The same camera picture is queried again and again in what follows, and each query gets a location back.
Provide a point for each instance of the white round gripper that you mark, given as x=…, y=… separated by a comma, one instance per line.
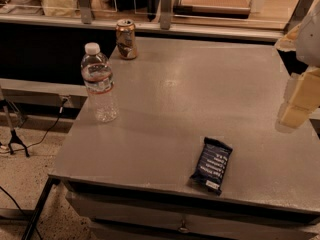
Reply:
x=310, y=39

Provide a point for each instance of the dark blue rxbar wrapper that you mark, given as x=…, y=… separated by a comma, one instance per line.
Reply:
x=212, y=164

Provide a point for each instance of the clear plastic water bottle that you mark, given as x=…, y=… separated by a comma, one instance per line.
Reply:
x=99, y=81

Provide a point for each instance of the crushed brown soda can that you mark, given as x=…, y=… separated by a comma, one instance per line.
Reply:
x=125, y=39

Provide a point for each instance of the grey metal table drawer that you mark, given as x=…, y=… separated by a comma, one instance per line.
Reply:
x=113, y=218

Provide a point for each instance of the black table leg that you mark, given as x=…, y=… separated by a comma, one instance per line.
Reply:
x=32, y=222

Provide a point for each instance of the black tripod stand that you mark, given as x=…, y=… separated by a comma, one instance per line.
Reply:
x=14, y=138

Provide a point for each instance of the grey metal bracket right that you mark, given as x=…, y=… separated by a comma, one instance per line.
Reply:
x=300, y=11

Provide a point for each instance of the grey metal bracket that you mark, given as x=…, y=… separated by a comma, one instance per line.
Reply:
x=165, y=14
x=85, y=11
x=300, y=11

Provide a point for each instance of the grey metal bracket middle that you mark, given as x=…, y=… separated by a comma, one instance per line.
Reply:
x=165, y=14

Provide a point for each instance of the grey metal bracket left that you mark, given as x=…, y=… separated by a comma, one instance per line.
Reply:
x=85, y=11

